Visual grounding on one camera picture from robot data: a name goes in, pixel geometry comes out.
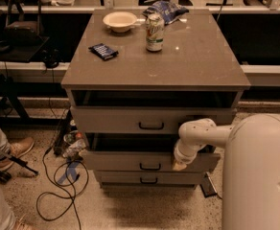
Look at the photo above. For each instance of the tan shoe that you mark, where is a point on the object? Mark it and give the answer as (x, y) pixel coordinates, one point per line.
(16, 149)

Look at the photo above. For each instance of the black stick tool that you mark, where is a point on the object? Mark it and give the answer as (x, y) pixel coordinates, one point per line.
(19, 162)

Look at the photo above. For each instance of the white bowl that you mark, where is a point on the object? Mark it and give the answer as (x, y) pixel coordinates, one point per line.
(120, 21)

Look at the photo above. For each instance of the grey drawer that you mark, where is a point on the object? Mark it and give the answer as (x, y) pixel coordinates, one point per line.
(149, 178)
(145, 120)
(130, 152)

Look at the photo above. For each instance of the black floor power box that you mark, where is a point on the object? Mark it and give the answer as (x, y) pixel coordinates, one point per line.
(208, 187)

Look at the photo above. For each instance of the clear plastic bottle trash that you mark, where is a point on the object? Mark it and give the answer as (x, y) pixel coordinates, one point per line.
(74, 149)

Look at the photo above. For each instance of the blue chip bag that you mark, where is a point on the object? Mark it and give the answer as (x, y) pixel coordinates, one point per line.
(169, 11)

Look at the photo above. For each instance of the grey drawer cabinet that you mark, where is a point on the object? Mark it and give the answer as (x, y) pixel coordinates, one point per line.
(195, 68)

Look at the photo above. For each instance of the grey top drawer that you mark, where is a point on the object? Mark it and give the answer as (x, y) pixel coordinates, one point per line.
(145, 120)

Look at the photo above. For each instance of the black headphones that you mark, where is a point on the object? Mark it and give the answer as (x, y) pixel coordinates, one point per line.
(51, 59)

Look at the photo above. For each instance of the grey bottom drawer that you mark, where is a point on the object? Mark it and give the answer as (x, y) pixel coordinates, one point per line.
(149, 178)

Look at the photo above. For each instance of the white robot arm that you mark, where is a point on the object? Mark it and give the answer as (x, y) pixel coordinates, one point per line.
(251, 167)

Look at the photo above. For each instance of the black bag on shelf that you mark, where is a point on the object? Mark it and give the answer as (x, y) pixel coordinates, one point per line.
(22, 32)

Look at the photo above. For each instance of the green white soda can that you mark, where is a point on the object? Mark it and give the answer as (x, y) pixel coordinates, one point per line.
(155, 32)

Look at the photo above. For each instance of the dark blue snack bar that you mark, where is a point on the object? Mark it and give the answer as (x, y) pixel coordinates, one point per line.
(102, 51)

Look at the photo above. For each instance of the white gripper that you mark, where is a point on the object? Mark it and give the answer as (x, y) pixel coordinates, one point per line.
(182, 157)

